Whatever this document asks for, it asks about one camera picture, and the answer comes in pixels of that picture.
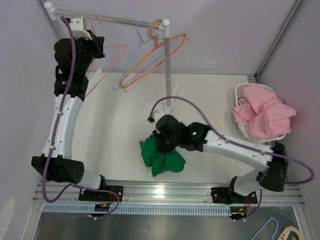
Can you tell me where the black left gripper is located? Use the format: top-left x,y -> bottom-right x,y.
70,30 -> 105,75

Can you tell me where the pink hanger with green shirt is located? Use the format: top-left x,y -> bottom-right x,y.
85,27 -> 127,98

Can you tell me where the blue plastic hanger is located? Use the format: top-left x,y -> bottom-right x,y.
112,19 -> 153,92

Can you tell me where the beige wooden hanger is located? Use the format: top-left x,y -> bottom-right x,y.
117,18 -> 187,90

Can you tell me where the green t shirt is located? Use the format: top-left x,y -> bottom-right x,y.
139,135 -> 186,177

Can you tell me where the pink t shirt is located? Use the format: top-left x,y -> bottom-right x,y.
233,84 -> 296,143

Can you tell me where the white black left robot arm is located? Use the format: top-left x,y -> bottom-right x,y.
31,36 -> 108,201

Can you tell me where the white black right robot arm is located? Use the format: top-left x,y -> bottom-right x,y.
152,114 -> 288,203

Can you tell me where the blue hanger on floor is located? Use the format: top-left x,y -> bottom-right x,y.
250,217 -> 279,240

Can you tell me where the wooden hanger on floor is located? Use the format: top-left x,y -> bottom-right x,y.
277,225 -> 305,240

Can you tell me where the silver white clothes rack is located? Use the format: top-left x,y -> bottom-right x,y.
42,0 -> 189,97

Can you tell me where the white perforated plastic basket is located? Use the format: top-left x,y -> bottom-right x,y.
234,83 -> 287,144

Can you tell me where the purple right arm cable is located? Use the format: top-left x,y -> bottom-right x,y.
147,96 -> 315,222

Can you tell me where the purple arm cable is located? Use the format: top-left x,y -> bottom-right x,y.
41,15 -> 119,221
147,96 -> 315,222

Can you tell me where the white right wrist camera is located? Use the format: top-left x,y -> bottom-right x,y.
152,110 -> 164,122

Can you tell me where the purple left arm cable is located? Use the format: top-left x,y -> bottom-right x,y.
41,15 -> 119,221

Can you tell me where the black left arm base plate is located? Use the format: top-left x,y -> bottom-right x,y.
78,185 -> 124,202

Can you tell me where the aluminium rail frame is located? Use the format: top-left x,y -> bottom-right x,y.
32,180 -> 305,207

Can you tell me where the white slotted cable duct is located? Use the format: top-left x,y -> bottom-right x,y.
42,203 -> 245,216

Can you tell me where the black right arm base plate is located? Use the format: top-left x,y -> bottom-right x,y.
210,187 -> 258,205

